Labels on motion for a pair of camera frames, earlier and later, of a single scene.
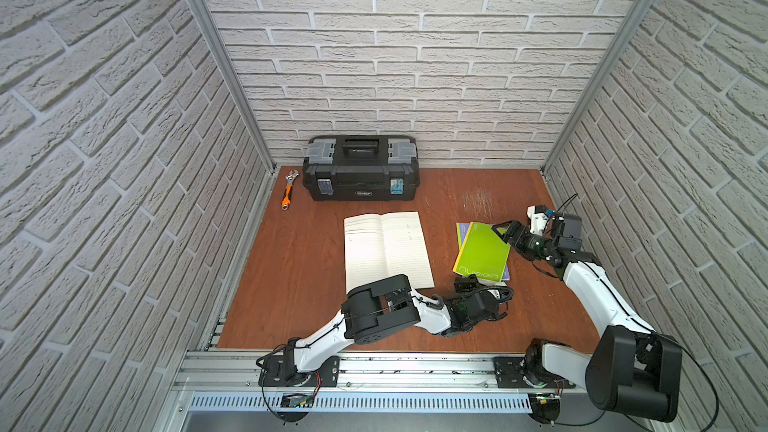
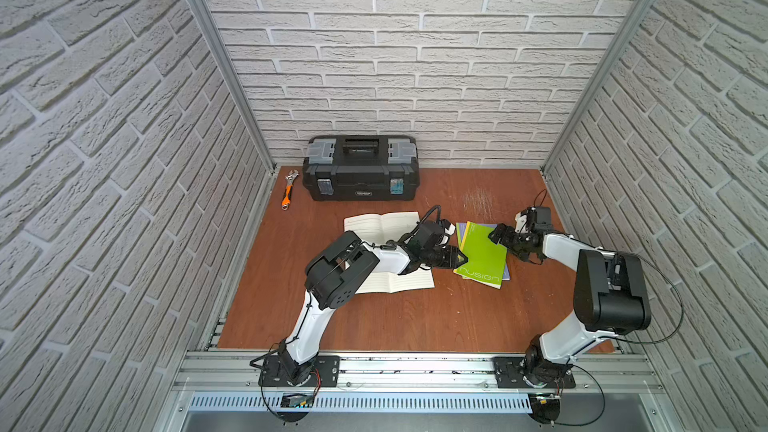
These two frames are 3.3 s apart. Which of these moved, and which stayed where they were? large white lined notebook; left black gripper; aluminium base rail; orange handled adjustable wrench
Moved: left black gripper
Stayed: orange handled adjustable wrench; large white lined notebook; aluminium base rail
